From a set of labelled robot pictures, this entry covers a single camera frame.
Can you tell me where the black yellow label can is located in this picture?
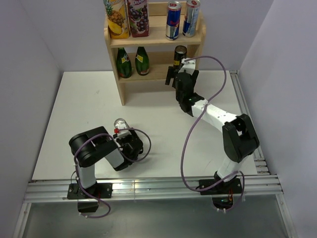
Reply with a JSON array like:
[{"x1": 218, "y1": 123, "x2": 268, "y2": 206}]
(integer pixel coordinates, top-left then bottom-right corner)
[{"x1": 173, "y1": 45, "x2": 187, "y2": 71}]

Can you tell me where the black gold band can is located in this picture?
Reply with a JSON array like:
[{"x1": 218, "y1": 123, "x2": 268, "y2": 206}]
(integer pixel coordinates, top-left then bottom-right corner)
[{"x1": 113, "y1": 118, "x2": 131, "y2": 133}]

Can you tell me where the green Perrier bottle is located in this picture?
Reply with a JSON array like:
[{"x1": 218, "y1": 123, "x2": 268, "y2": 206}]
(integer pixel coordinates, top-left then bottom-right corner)
[
  {"x1": 135, "y1": 47, "x2": 150, "y2": 76},
  {"x1": 116, "y1": 48, "x2": 132, "y2": 78}
]

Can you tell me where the blue Red Bull can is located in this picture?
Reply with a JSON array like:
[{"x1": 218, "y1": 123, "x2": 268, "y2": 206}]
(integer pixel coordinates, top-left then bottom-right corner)
[{"x1": 165, "y1": 1, "x2": 182, "y2": 40}]

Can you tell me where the silver Red Bull can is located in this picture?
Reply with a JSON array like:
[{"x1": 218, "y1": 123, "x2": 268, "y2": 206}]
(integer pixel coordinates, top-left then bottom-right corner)
[{"x1": 182, "y1": 0, "x2": 201, "y2": 37}]

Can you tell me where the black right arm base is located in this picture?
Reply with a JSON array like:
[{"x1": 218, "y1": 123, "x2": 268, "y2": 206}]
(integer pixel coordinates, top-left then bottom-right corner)
[{"x1": 200, "y1": 177, "x2": 244, "y2": 210}]

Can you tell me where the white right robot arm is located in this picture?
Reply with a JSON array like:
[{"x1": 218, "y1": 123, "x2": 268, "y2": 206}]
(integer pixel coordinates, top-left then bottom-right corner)
[{"x1": 165, "y1": 66, "x2": 260, "y2": 193}]

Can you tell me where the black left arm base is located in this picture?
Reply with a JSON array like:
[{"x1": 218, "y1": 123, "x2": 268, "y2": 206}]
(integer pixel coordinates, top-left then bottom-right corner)
[{"x1": 66, "y1": 182, "x2": 112, "y2": 213}]

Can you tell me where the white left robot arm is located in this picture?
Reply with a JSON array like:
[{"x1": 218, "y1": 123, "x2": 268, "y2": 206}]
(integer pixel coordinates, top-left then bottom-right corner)
[{"x1": 69, "y1": 123, "x2": 143, "y2": 198}]

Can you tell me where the light wooden shelf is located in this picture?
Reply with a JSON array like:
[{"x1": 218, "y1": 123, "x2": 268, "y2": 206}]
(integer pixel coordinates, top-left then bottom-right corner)
[{"x1": 104, "y1": 2, "x2": 207, "y2": 105}]

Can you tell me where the purple grape juice carton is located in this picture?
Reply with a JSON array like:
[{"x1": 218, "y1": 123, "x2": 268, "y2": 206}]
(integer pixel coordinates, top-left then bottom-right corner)
[{"x1": 126, "y1": 0, "x2": 149, "y2": 38}]

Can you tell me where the yellow pineapple juice carton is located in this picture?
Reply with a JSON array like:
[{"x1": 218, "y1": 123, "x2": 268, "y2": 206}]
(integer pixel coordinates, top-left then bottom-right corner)
[{"x1": 104, "y1": 0, "x2": 130, "y2": 39}]

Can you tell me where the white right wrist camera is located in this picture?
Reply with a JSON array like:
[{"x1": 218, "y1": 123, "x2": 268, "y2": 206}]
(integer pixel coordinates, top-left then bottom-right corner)
[{"x1": 179, "y1": 58, "x2": 196, "y2": 75}]

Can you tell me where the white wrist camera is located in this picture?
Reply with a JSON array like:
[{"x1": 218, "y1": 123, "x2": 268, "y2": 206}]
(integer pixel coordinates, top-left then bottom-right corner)
[
  {"x1": 179, "y1": 58, "x2": 196, "y2": 75},
  {"x1": 113, "y1": 128, "x2": 131, "y2": 139}
]

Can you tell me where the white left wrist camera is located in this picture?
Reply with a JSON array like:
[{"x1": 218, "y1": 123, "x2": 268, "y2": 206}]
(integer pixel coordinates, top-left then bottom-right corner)
[{"x1": 113, "y1": 128, "x2": 131, "y2": 139}]

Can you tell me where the aluminium frame rail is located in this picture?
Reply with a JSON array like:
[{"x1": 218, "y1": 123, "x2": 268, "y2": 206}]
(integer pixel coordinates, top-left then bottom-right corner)
[{"x1": 14, "y1": 71, "x2": 297, "y2": 238}]

